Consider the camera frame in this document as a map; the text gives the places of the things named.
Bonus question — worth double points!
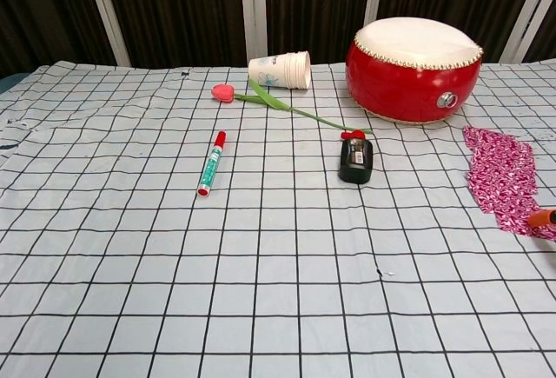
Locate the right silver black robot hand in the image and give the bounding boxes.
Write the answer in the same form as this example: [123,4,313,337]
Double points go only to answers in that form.
[527,207,556,229]

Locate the pink glitter cloth stack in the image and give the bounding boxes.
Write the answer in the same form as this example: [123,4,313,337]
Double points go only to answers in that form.
[462,125,556,242]

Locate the red drum white skin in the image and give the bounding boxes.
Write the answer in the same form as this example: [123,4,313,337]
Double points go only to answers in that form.
[346,17,484,125]

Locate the black bottle red cap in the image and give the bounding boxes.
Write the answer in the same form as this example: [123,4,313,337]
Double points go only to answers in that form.
[338,129,375,184]

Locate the white black checkered tablecloth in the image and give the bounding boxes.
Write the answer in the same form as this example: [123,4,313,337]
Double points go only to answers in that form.
[0,61,556,378]

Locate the stacked white paper cups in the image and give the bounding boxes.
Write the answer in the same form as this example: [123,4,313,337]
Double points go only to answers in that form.
[248,50,312,92]

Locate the red green marker pen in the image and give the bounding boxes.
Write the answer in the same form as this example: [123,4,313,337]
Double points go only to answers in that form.
[196,130,228,198]

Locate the artificial red tulip flower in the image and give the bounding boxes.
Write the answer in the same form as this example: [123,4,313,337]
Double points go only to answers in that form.
[211,77,374,135]

